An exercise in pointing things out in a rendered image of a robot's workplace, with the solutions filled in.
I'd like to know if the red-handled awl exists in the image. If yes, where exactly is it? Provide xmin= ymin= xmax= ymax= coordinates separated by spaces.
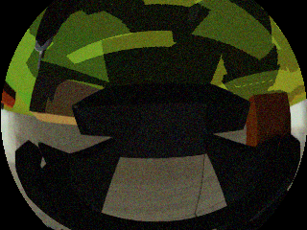
xmin=1 ymin=82 xmax=15 ymax=108

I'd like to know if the tan wooden panel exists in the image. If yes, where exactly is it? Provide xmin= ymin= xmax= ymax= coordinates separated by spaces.
xmin=30 ymin=72 xmax=101 ymax=126

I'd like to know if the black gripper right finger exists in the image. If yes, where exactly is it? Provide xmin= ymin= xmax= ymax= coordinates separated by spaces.
xmin=207 ymin=134 xmax=281 ymax=206

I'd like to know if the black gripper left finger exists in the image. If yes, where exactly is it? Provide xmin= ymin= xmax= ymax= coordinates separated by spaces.
xmin=38 ymin=137 xmax=120 ymax=212

